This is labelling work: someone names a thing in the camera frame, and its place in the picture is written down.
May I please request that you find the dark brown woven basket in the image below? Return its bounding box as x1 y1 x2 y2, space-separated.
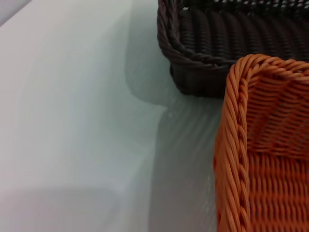
156 0 309 99

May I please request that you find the orange woven plastic basket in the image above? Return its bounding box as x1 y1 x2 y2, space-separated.
213 54 309 232

